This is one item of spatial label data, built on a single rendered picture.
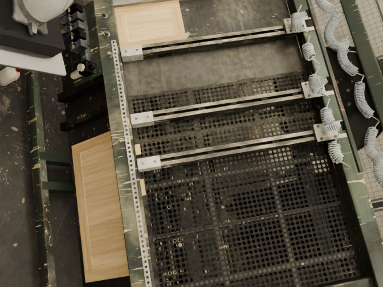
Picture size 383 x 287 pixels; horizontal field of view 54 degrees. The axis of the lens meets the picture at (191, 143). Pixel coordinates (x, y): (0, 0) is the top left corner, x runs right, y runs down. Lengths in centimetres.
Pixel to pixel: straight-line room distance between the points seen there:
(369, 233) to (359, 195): 20
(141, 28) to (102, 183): 100
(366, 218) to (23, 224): 203
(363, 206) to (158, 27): 157
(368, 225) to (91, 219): 163
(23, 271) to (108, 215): 60
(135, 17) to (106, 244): 141
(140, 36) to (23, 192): 125
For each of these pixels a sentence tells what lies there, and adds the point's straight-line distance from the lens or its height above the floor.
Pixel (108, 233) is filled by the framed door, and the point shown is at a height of 48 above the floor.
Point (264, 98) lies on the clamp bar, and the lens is 221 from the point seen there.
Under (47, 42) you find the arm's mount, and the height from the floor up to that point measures 84.
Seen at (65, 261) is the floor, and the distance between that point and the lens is 282.
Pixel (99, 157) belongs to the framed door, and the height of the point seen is 48.
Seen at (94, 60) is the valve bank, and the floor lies 76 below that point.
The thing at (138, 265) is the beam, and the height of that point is 85.
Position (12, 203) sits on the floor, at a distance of 262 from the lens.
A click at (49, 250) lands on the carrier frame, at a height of 18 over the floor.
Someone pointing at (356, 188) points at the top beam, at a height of 189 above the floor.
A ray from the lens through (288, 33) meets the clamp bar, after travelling 240.
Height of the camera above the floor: 210
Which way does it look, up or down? 26 degrees down
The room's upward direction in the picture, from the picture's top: 72 degrees clockwise
